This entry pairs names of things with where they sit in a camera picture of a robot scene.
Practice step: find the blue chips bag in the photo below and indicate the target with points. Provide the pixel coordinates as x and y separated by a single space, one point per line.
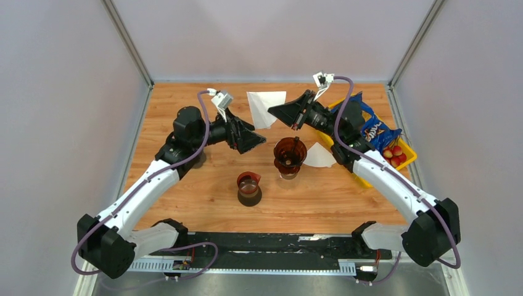
375 130

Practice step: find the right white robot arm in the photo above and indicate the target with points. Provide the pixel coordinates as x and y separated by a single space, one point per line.
432 227

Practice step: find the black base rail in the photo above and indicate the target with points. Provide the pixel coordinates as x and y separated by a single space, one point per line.
275 251

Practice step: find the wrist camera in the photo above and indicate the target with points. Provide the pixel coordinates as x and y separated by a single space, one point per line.
221 100
323 82

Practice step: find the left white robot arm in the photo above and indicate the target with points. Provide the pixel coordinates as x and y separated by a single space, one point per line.
109 240

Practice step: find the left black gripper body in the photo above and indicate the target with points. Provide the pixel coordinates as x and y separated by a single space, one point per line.
219 131

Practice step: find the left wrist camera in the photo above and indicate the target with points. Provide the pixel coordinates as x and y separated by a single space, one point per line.
221 100

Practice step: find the yellow plastic tray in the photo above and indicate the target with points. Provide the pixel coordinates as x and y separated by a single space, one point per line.
411 154

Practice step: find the clear glass server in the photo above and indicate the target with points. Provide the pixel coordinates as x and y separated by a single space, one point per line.
288 175

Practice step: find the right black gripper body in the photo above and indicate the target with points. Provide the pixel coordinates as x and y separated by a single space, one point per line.
317 118

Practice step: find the grey smoky coffee dripper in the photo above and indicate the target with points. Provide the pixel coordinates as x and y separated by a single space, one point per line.
200 159

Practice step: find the red strawberries cluster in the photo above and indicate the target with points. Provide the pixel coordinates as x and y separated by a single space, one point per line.
395 155

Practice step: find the brown glass carafe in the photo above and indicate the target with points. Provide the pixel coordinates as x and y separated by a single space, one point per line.
249 193

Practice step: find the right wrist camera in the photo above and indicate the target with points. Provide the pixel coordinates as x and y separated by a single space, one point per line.
323 82

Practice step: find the amber coffee dripper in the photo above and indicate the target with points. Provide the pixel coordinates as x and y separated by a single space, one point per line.
289 154

